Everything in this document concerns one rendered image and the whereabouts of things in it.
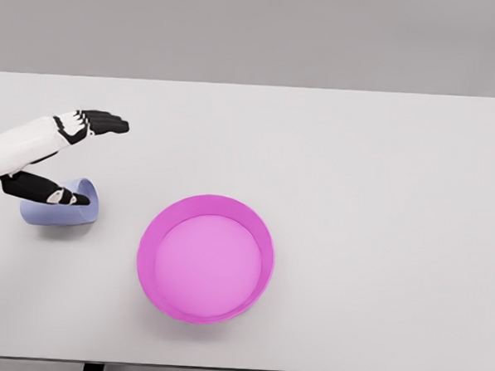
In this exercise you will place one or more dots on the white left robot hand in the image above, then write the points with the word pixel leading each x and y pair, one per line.
pixel 25 142

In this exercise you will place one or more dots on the light blue cup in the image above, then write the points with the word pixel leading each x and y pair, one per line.
pixel 59 215

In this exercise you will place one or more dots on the pink round plate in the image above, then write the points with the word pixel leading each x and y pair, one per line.
pixel 208 266

